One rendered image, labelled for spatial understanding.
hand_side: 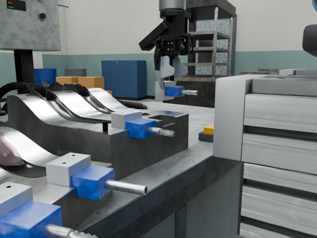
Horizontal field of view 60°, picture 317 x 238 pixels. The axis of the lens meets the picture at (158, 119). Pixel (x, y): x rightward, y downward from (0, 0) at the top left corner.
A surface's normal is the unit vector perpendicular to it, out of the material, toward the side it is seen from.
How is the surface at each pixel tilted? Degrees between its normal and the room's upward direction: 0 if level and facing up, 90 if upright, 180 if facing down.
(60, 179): 90
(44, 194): 0
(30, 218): 0
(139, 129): 90
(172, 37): 90
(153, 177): 0
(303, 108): 90
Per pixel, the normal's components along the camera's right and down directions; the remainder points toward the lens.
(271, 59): -0.46, 0.18
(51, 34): 0.79, 0.12
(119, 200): 0.00, -0.98
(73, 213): 0.94, 0.07
